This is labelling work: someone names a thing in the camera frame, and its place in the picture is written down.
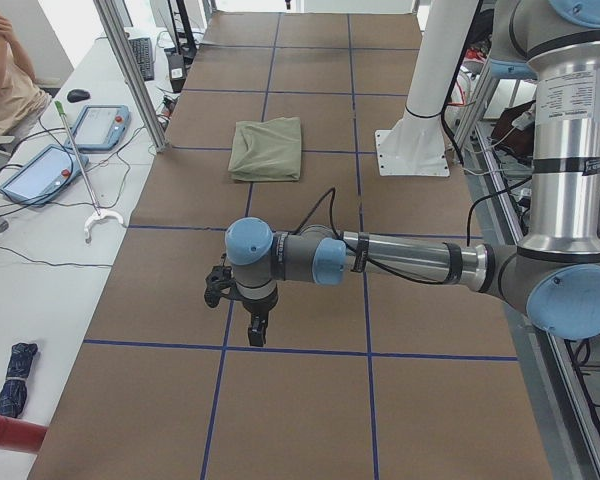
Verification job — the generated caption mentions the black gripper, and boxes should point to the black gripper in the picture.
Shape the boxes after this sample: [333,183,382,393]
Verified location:
[239,287,278,347]

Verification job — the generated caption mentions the sage green long-sleeve shirt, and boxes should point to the sage green long-sleeve shirt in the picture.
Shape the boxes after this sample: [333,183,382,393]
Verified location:
[228,117,302,182]

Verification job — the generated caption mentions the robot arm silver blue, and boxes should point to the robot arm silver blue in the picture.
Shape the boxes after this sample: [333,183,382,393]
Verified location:
[205,1,600,347]

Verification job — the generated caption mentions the seated person beige clothes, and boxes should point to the seated person beige clothes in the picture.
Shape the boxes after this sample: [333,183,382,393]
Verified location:
[0,13,51,138]

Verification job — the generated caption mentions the white reacher grabber stick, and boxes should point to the white reacher grabber stick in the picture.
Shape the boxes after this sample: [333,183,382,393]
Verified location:
[54,100,125,244]

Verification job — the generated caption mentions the far blue teach pendant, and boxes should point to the far blue teach pendant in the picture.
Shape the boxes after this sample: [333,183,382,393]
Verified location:
[71,105,130,153]

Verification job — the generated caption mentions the blue teach pendant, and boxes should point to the blue teach pendant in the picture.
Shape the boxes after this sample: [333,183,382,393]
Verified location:
[71,105,130,153]
[0,145,89,206]

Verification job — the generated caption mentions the folded dark blue umbrella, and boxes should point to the folded dark blue umbrella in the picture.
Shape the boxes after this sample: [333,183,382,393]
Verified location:
[0,343,38,418]

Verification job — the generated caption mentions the near blue teach pendant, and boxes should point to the near blue teach pendant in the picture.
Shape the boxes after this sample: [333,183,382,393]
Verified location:
[0,145,89,206]

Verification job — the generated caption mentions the black power adapter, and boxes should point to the black power adapter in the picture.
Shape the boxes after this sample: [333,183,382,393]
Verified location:
[166,53,187,93]

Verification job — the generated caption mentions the red cylinder tube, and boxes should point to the red cylinder tube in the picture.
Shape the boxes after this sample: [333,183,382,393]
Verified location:
[0,415,47,454]

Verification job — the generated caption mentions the black computer mouse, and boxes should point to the black computer mouse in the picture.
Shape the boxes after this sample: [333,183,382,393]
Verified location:
[66,89,91,103]

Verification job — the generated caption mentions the black keyboard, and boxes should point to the black keyboard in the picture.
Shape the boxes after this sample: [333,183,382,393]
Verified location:
[128,37,155,81]

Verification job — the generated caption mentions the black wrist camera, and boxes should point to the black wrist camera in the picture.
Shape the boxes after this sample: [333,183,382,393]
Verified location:
[204,253,239,308]

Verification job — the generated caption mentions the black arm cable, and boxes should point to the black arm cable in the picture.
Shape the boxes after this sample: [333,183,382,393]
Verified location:
[292,187,534,286]

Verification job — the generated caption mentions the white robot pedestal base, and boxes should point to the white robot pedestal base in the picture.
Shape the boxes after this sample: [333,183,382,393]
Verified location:
[375,0,480,177]

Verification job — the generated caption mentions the aluminium frame rail structure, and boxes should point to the aluminium frame rail structure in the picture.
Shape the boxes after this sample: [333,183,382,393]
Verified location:
[454,49,600,479]

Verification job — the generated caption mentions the aluminium frame post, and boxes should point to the aluminium frame post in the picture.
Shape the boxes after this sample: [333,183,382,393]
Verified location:
[93,0,167,153]

